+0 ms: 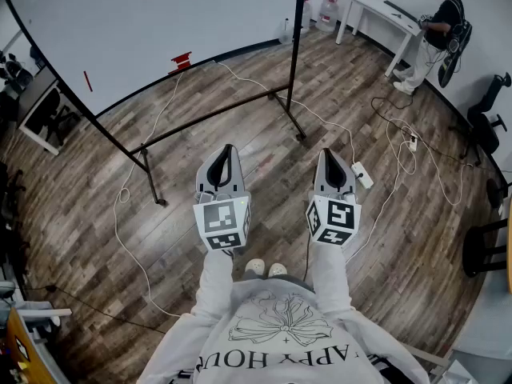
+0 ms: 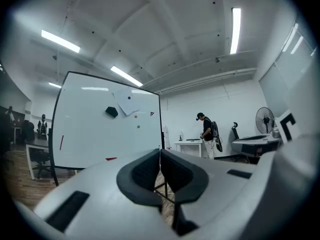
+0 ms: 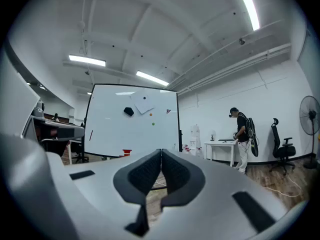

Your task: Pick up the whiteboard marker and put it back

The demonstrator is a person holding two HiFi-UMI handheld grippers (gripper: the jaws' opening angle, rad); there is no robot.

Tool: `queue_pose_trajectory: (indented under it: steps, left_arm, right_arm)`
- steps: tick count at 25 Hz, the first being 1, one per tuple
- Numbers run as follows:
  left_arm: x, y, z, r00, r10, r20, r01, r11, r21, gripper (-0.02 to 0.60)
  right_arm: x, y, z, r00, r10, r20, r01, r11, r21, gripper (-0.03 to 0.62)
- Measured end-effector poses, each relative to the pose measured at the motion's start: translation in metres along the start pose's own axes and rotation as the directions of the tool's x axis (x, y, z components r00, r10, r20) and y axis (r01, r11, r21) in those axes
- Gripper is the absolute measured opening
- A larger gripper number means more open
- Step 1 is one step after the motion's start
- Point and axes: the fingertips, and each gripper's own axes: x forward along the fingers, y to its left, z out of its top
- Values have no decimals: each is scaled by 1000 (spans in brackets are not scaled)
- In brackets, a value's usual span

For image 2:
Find white paper sheet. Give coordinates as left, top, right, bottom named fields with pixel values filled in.
left=112, top=87, right=141, bottom=117

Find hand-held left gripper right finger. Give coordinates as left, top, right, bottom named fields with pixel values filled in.
left=159, top=149, right=260, bottom=237

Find white ceiling pipes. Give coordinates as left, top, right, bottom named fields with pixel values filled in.
left=142, top=50, right=259, bottom=95

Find white water dispenser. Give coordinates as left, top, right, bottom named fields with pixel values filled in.
left=162, top=125, right=172, bottom=150

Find window with white blinds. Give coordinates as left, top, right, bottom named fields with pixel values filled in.
left=258, top=22, right=317, bottom=111

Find black whiteboard eraser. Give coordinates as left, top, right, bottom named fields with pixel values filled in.
left=105, top=106, right=119, bottom=119

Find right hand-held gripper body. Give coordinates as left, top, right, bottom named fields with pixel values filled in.
left=272, top=78, right=318, bottom=145

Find black-framed whiteboard on stand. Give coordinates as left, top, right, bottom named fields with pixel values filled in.
left=48, top=70, right=166, bottom=187

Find small white table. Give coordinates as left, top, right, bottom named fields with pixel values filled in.
left=174, top=139, right=203, bottom=158

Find black office chair with headrest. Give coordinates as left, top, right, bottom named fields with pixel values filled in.
left=231, top=121, right=241, bottom=141

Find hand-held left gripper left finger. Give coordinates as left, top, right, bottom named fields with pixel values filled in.
left=33, top=148, right=180, bottom=240

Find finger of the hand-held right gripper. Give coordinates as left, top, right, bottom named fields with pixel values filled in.
left=231, top=137, right=283, bottom=158

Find black pedestal fan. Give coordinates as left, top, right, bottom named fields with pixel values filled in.
left=246, top=106, right=276, bottom=141

